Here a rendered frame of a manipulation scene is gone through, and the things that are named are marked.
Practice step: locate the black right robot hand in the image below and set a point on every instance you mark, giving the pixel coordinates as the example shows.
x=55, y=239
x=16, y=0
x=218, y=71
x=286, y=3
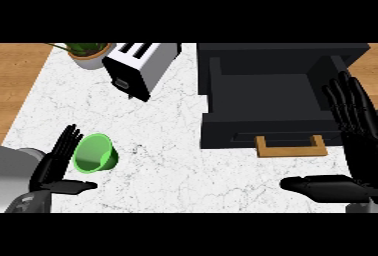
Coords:
x=357, y=146

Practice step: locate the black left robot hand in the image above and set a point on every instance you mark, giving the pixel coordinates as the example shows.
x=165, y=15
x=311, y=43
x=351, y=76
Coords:
x=52, y=165

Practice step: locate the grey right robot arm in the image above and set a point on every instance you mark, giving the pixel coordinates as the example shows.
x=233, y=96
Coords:
x=363, y=207

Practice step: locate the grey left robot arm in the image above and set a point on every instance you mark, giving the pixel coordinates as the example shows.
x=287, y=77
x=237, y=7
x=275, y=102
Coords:
x=20, y=181

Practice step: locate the green cup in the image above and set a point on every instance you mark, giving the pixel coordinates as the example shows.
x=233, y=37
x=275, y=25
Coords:
x=95, y=153

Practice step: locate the dark grey drawer front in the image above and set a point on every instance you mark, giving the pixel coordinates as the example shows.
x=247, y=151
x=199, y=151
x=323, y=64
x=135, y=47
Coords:
x=271, y=133

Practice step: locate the dark grey open drawer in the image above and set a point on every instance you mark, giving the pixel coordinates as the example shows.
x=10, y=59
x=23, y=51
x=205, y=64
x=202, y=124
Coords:
x=275, y=80

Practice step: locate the white and black toaster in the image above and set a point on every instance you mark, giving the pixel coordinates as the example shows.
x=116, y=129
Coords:
x=141, y=68

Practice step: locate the potted green plant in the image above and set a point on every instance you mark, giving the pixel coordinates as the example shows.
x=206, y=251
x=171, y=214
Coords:
x=89, y=53

